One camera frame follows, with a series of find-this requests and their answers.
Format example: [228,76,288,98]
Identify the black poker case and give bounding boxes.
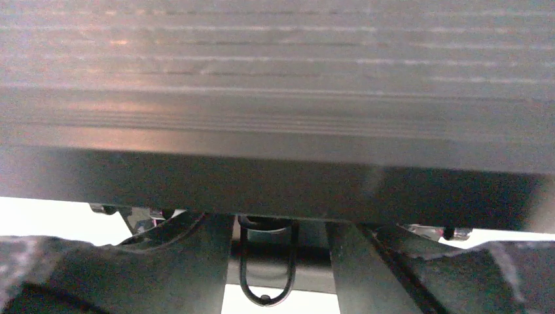
[0,0,555,307]

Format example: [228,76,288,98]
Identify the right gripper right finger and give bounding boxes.
[326,223,554,313]

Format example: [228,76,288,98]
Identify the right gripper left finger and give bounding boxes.
[1,213,233,313]

